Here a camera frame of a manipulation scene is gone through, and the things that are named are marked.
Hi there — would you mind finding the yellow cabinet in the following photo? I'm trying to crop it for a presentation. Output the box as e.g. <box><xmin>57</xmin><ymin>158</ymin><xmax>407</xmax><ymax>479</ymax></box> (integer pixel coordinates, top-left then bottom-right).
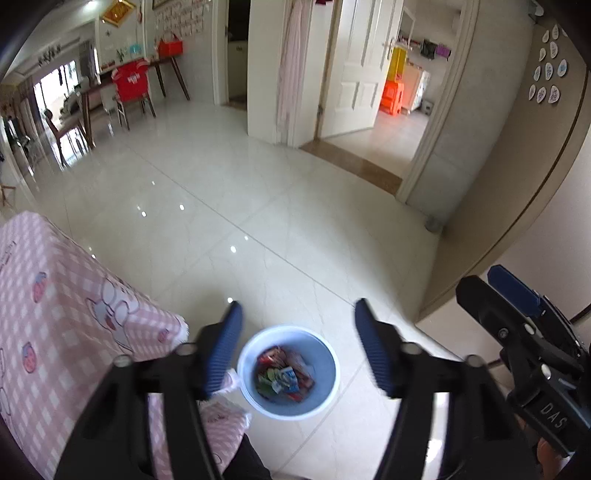
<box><xmin>389</xmin><ymin>46</ymin><xmax>410</xmax><ymax>84</ymax></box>

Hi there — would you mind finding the white plastic bin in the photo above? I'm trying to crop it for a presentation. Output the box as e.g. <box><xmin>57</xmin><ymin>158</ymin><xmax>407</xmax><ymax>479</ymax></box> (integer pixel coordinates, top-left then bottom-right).
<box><xmin>237</xmin><ymin>325</ymin><xmax>341</xmax><ymax>420</ymax></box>

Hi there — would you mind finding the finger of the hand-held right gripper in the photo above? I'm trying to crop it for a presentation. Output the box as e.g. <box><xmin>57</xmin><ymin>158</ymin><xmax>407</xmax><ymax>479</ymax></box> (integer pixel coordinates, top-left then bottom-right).
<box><xmin>455</xmin><ymin>275</ymin><xmax>585</xmax><ymax>393</ymax></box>
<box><xmin>487</xmin><ymin>264</ymin><xmax>591</xmax><ymax>356</ymax></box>

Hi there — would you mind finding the white panel door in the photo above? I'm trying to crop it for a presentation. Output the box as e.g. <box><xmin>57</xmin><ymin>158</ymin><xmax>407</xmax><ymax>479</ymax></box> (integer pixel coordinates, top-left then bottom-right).
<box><xmin>318</xmin><ymin>0</ymin><xmax>405</xmax><ymax>140</ymax></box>

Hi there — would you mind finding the white cabinet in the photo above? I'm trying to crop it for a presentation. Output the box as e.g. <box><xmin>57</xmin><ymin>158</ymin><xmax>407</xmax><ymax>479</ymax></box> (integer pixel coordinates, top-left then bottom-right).
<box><xmin>406</xmin><ymin>65</ymin><xmax>433</xmax><ymax>112</ymax></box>

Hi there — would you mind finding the wooden dining table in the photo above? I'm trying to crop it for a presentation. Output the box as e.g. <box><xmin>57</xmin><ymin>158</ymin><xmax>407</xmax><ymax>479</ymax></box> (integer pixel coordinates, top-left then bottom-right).
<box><xmin>78</xmin><ymin>58</ymin><xmax>191</xmax><ymax>149</ymax></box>

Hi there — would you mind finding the pink checkered tablecloth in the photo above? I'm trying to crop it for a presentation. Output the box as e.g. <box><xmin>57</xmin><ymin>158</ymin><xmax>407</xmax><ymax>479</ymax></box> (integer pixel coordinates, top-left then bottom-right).
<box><xmin>0</xmin><ymin>211</ymin><xmax>253</xmax><ymax>480</ymax></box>

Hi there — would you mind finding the orange plastic stool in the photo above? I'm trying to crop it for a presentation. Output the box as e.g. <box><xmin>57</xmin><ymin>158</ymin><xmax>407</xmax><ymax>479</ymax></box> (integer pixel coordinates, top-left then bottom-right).
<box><xmin>379</xmin><ymin>82</ymin><xmax>406</xmax><ymax>116</ymax></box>

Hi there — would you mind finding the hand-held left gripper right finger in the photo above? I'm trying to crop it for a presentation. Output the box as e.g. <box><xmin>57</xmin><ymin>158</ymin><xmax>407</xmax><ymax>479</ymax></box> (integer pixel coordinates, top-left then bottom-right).
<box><xmin>353</xmin><ymin>298</ymin><xmax>541</xmax><ymax>480</ymax></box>

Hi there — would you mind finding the red shirt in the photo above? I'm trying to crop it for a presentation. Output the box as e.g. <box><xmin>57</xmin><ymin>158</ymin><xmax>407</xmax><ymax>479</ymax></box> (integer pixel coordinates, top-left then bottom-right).
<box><xmin>112</xmin><ymin>62</ymin><xmax>151</xmax><ymax>102</ymax></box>

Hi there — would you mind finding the group of decorative wall plates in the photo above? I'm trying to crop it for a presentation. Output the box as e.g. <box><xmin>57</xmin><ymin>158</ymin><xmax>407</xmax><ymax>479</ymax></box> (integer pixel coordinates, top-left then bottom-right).
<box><xmin>527</xmin><ymin>23</ymin><xmax>570</xmax><ymax>106</ymax></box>

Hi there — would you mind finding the wall of paper certificates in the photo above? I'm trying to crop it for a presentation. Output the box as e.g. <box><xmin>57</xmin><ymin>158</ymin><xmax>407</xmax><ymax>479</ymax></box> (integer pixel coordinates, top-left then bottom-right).
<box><xmin>154</xmin><ymin>0</ymin><xmax>206</xmax><ymax>42</ymax></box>

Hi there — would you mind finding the white appliance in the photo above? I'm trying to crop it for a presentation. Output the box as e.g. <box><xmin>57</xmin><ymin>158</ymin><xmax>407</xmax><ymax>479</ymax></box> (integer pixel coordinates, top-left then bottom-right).
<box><xmin>228</xmin><ymin>39</ymin><xmax>250</xmax><ymax>100</ymax></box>

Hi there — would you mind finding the person's dark trouser leg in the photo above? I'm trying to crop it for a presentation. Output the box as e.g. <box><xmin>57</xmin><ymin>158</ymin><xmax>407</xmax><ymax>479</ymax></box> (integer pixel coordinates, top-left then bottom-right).
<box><xmin>222</xmin><ymin>434</ymin><xmax>273</xmax><ymax>480</ymax></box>

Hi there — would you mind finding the pink hanging cloth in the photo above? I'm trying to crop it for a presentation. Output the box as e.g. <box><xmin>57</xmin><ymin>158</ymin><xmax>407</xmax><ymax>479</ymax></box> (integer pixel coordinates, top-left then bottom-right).
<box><xmin>276</xmin><ymin>0</ymin><xmax>306</xmax><ymax>145</ymax></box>

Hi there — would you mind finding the pile of snack wrappers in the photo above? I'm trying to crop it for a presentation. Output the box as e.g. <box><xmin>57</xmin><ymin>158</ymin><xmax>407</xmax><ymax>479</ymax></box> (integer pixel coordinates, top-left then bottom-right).
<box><xmin>255</xmin><ymin>346</ymin><xmax>316</xmax><ymax>404</ymax></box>

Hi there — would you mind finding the red basket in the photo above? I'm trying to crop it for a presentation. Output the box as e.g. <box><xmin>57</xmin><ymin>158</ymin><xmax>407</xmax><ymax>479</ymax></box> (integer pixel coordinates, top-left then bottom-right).
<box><xmin>157</xmin><ymin>32</ymin><xmax>186</xmax><ymax>59</ymax></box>

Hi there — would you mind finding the wooden dining chair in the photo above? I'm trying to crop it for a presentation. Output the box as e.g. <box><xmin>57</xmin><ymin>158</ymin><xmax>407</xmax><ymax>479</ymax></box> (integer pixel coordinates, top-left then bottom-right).
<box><xmin>44</xmin><ymin>109</ymin><xmax>91</xmax><ymax>168</ymax></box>

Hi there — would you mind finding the gold framed picture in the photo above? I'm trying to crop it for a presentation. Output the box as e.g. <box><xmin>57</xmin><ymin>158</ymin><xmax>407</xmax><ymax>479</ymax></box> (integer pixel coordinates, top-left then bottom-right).
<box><xmin>100</xmin><ymin>0</ymin><xmax>139</xmax><ymax>25</ymax></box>

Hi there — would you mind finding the red chair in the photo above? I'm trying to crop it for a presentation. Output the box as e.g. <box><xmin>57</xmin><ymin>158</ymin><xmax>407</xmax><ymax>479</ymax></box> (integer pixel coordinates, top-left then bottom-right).
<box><xmin>112</xmin><ymin>62</ymin><xmax>157</xmax><ymax>131</ymax></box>

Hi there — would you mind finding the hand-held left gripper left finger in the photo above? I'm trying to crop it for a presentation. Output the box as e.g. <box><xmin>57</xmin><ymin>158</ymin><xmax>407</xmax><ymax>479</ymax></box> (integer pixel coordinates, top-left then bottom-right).
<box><xmin>53</xmin><ymin>300</ymin><xmax>245</xmax><ymax>480</ymax></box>

